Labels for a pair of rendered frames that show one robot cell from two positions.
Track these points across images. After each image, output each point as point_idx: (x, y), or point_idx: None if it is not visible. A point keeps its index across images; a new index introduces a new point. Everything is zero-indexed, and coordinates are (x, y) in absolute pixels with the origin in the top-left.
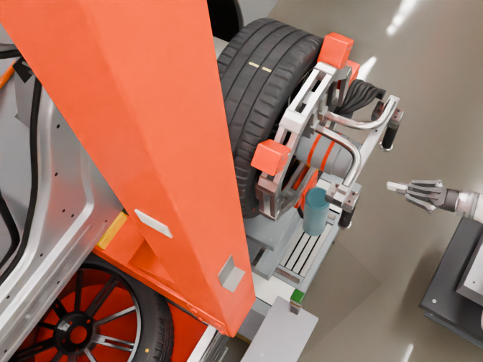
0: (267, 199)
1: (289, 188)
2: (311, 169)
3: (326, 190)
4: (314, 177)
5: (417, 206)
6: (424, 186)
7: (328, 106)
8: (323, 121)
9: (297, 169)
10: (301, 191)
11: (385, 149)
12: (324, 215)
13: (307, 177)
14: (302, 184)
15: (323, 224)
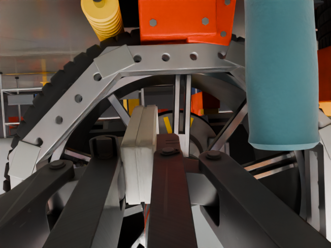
0: (317, 180)
1: (224, 71)
2: (161, 71)
3: (257, 145)
4: (161, 35)
5: (297, 213)
6: (4, 240)
7: (47, 158)
8: (68, 134)
9: (175, 74)
10: (223, 63)
11: (47, 211)
12: (312, 88)
13: (184, 69)
14: (206, 69)
15: (301, 3)
